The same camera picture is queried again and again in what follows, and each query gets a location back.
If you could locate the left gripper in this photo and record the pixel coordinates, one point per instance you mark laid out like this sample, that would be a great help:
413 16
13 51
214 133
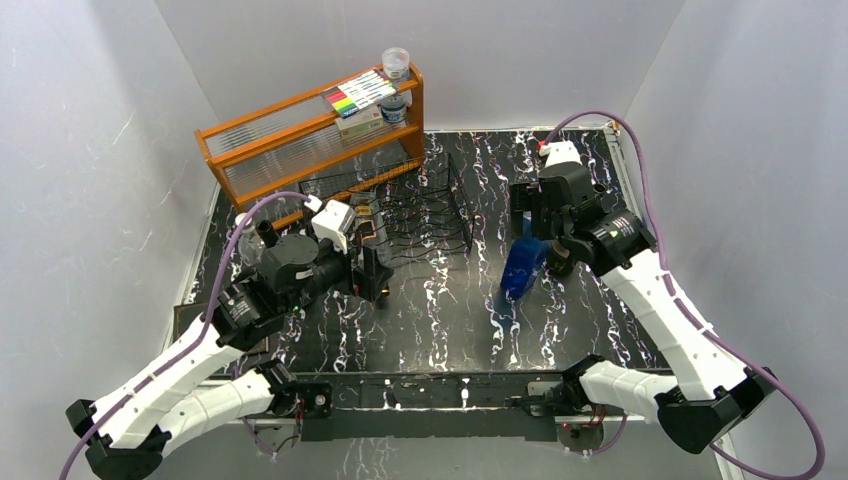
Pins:
369 282

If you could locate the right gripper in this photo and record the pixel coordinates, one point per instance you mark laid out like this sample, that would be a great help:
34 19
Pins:
523 197

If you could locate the clear whisky bottle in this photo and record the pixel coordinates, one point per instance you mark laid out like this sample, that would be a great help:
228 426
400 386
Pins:
369 213

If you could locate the blue glass bottle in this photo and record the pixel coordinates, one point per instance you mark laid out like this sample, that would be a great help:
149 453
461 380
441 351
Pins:
525 261

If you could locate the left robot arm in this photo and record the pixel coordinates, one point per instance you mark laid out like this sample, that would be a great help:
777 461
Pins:
128 433

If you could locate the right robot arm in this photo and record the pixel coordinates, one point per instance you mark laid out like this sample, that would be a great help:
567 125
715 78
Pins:
708 391

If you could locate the olive green wine bottle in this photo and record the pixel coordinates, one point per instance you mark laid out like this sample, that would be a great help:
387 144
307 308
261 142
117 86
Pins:
563 258

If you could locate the dark green wine bottle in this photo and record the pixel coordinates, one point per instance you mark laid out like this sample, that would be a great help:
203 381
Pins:
267 233

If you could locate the small clear bottle left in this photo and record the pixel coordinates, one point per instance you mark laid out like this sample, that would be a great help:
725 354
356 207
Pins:
250 246

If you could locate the orange wooden shelf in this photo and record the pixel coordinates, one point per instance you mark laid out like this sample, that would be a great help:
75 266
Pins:
276 147

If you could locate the white cardboard box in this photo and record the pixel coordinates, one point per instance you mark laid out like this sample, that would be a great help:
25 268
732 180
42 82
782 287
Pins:
361 123

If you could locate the blue label jar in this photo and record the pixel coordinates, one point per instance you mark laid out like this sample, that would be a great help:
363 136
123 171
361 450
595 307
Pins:
393 108

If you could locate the marker pen set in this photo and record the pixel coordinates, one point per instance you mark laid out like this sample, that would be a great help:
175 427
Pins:
359 93

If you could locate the dark book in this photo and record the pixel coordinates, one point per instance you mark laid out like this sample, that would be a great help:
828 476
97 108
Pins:
185 314

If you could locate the clear plastic jar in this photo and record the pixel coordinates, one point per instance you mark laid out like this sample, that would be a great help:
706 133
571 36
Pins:
395 64

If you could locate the black wire wine rack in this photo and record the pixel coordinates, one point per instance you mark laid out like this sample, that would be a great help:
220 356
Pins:
422 209

